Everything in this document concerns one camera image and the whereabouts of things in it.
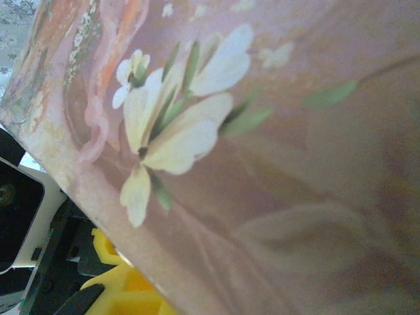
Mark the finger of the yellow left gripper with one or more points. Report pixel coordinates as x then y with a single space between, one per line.
138 295

